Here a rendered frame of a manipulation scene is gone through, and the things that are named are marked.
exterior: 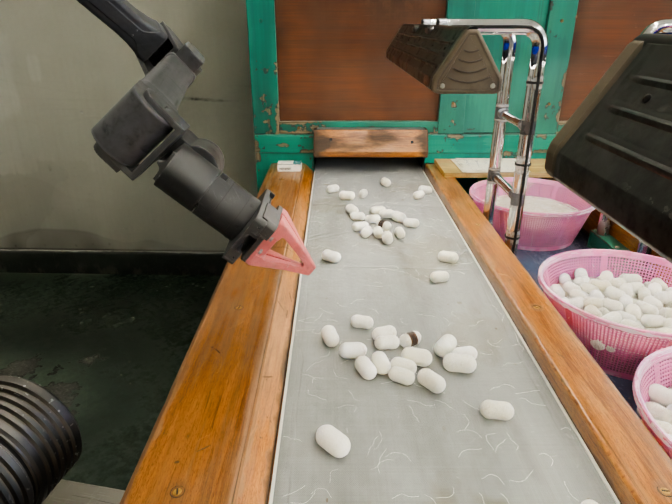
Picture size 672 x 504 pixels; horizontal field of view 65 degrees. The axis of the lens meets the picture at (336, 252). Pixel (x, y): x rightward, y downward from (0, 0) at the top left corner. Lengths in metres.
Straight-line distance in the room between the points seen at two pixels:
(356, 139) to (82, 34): 1.43
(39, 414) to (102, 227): 2.13
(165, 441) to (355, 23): 1.13
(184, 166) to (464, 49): 0.34
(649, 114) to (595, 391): 0.41
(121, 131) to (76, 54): 1.94
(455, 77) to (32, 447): 0.57
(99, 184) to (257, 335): 2.02
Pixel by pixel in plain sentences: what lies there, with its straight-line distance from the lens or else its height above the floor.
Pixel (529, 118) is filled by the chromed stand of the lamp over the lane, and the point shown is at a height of 0.98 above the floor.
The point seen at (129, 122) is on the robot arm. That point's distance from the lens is 0.59.
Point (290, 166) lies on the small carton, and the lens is 1.36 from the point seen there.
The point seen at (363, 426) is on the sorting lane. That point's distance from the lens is 0.57.
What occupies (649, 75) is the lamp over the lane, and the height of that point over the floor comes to 1.10.
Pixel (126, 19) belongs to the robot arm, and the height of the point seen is 1.12.
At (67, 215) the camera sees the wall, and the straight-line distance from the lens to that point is 2.74.
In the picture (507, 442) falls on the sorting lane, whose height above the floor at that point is 0.74.
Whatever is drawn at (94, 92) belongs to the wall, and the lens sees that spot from 2.52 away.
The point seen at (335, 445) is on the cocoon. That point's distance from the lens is 0.52.
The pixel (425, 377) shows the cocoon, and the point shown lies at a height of 0.76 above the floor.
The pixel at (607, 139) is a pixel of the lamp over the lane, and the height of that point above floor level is 1.07.
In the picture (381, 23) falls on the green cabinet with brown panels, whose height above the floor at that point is 1.11.
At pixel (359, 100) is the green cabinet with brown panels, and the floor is 0.93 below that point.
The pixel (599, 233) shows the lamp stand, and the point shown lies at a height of 0.72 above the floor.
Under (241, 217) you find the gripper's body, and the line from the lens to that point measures 0.59.
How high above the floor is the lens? 1.12
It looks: 24 degrees down
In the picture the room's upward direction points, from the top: straight up
